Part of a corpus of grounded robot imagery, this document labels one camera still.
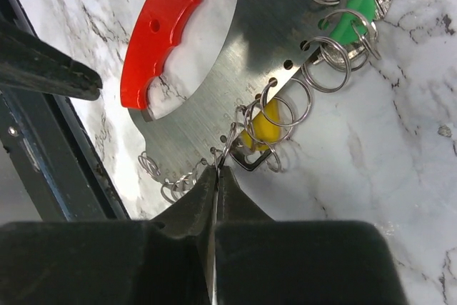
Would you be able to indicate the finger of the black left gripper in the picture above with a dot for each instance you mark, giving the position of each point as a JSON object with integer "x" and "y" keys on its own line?
{"x": 30, "y": 64}

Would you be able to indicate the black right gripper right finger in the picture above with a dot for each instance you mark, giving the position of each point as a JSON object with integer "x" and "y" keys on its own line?
{"x": 240, "y": 261}

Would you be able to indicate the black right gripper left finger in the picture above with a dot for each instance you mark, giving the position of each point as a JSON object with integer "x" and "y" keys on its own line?
{"x": 183, "y": 249}

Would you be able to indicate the steel key organizer red handle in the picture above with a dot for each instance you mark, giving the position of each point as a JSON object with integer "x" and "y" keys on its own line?
{"x": 268, "y": 43}

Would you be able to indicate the yellow key tag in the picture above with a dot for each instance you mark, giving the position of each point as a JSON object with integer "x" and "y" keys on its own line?
{"x": 259, "y": 133}

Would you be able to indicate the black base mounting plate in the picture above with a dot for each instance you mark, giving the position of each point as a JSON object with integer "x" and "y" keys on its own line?
{"x": 50, "y": 150}

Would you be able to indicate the green key tag with key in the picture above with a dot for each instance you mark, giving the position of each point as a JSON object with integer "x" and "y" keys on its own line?
{"x": 355, "y": 27}

